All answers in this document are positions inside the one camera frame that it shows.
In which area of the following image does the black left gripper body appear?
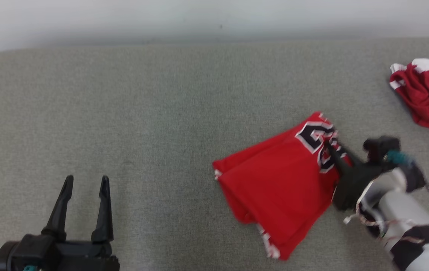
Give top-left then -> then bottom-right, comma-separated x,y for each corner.
0,233 -> 121,271

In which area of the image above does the red jersey with white sleeves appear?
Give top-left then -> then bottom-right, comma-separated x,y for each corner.
212,111 -> 353,260

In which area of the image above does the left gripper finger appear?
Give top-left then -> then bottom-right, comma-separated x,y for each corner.
91,175 -> 114,244
41,175 -> 75,242

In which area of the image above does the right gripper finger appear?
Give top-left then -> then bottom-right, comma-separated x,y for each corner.
324,141 -> 351,178
340,147 -> 362,168

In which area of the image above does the black cable with teal connector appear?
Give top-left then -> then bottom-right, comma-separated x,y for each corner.
385,150 -> 429,223

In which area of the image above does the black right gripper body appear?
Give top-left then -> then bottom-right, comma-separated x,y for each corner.
333,162 -> 383,212

